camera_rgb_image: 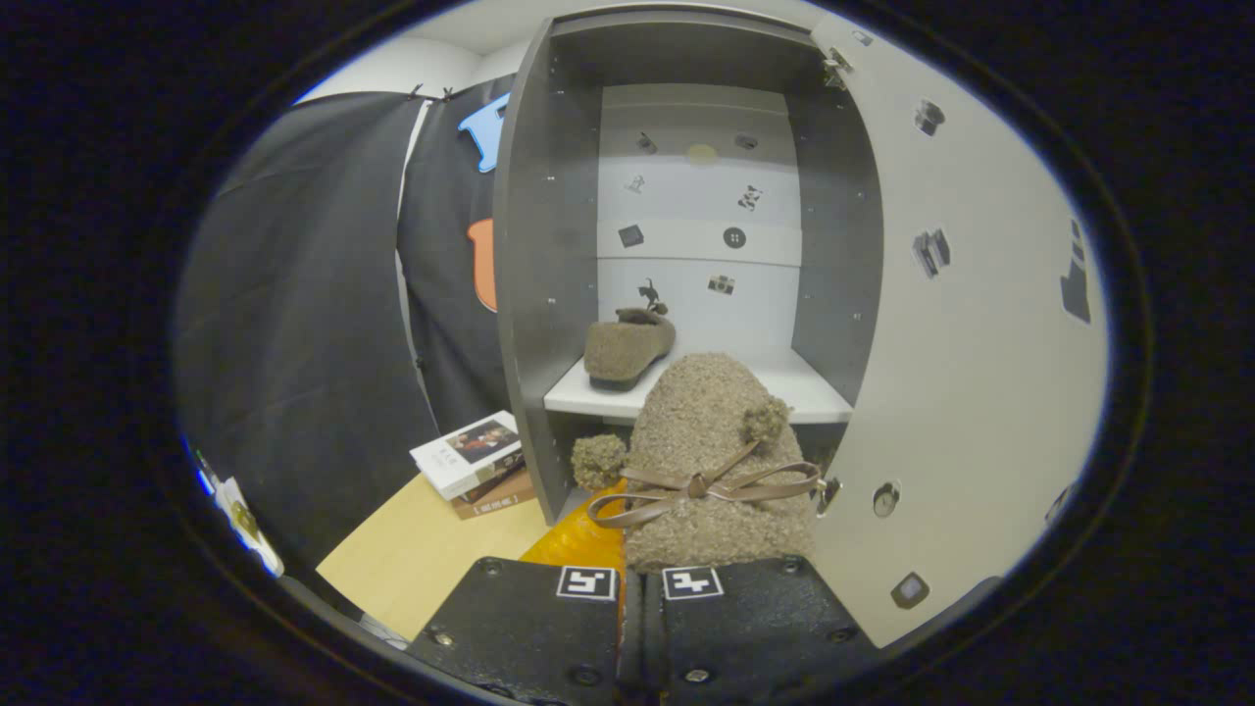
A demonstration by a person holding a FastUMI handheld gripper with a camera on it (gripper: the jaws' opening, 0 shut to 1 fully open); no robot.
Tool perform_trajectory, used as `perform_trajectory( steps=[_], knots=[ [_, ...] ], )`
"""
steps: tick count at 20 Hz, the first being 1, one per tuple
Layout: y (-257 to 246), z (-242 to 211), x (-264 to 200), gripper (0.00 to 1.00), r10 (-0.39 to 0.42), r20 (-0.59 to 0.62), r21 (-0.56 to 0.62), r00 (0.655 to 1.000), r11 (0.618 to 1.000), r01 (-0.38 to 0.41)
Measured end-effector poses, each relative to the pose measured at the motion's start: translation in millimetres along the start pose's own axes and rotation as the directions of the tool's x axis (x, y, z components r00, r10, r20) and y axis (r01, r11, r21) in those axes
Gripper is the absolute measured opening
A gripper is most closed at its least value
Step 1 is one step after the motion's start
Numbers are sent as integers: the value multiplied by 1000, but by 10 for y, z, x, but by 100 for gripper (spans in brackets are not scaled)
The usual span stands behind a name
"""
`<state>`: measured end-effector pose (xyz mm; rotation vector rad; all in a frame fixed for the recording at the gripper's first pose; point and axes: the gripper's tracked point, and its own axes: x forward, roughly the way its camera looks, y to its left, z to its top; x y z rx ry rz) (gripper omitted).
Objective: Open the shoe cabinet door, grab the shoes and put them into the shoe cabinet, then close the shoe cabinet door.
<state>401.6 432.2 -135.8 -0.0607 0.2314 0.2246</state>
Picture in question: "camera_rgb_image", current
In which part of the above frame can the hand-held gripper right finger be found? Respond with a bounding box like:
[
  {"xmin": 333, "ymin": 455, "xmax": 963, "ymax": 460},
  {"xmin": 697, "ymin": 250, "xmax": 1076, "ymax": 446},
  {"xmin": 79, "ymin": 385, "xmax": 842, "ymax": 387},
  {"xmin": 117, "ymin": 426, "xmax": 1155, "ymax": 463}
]
[{"xmin": 637, "ymin": 556, "xmax": 879, "ymax": 706}]

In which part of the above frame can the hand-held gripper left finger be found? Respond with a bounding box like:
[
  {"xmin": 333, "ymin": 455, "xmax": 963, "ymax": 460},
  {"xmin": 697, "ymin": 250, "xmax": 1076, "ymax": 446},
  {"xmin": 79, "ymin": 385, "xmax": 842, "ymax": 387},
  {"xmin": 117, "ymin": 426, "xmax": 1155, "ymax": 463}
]
[{"xmin": 407, "ymin": 480, "xmax": 628, "ymax": 706}]

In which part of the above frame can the brown fuzzy shoe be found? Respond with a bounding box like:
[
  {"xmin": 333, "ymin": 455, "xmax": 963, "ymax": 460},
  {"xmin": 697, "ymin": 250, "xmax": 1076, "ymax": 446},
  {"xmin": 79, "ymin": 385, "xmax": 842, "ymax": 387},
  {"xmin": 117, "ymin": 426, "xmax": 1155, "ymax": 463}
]
[
  {"xmin": 584, "ymin": 306, "xmax": 678, "ymax": 393},
  {"xmin": 572, "ymin": 353, "xmax": 827, "ymax": 576}
]

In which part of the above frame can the grey shoe cabinet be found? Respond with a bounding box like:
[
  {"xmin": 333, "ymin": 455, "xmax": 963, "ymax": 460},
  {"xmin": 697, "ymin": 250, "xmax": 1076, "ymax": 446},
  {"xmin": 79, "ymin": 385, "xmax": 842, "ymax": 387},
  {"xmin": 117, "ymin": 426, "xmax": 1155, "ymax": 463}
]
[{"xmin": 493, "ymin": 5, "xmax": 883, "ymax": 527}]

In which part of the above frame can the white cabinet shelf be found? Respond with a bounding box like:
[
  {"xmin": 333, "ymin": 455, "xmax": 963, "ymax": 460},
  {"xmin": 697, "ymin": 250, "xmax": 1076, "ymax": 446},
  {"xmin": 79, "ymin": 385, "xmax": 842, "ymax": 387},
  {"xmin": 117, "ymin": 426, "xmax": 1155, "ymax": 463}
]
[{"xmin": 543, "ymin": 346, "xmax": 855, "ymax": 429}]

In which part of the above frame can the brown book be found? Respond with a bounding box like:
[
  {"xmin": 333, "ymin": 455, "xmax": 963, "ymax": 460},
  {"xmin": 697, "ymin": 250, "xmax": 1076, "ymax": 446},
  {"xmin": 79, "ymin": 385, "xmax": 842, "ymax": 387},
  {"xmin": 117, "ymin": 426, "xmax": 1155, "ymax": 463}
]
[{"xmin": 450, "ymin": 468, "xmax": 539, "ymax": 522}]

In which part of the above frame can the white book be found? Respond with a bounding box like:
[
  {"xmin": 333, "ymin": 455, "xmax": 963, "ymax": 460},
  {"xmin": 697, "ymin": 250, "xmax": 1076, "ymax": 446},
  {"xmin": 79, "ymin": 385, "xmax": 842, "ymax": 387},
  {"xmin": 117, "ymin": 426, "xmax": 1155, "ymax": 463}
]
[{"xmin": 409, "ymin": 410, "xmax": 527, "ymax": 502}]

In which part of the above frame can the white tray of small items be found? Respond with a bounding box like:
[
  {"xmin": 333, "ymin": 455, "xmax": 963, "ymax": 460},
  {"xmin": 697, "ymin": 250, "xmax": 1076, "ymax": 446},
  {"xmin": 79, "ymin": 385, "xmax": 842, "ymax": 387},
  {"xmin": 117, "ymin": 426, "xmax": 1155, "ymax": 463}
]
[{"xmin": 214, "ymin": 476, "xmax": 286, "ymax": 580}]

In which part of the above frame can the black backdrop cloth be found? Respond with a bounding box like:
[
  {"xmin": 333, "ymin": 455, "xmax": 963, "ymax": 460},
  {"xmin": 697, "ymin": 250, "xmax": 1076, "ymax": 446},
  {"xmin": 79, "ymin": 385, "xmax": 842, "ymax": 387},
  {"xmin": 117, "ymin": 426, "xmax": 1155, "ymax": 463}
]
[{"xmin": 176, "ymin": 76, "xmax": 518, "ymax": 581}]

